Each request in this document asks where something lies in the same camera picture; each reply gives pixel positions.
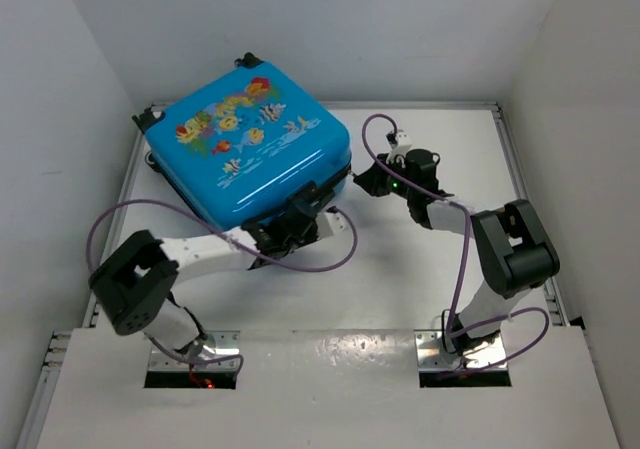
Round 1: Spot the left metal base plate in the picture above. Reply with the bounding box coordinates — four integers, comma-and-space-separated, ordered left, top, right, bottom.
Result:
148, 331, 243, 374

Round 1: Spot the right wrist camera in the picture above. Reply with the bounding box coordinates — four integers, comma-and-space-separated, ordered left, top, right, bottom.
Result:
405, 149, 440, 193

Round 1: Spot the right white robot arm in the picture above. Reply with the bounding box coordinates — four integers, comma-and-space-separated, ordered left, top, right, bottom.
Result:
354, 149, 560, 355

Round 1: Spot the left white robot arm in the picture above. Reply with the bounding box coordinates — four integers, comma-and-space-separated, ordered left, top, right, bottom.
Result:
89, 186, 347, 365

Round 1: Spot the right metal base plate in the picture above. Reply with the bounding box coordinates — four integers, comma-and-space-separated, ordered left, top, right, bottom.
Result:
414, 329, 507, 373

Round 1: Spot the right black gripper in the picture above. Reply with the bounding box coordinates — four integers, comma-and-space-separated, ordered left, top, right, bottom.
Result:
357, 153, 417, 201

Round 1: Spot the metal base plate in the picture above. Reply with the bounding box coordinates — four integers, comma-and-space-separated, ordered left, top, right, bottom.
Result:
148, 331, 243, 374
414, 329, 507, 373

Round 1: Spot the blue suitcase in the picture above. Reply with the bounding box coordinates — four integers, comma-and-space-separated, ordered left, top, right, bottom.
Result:
133, 53, 352, 230

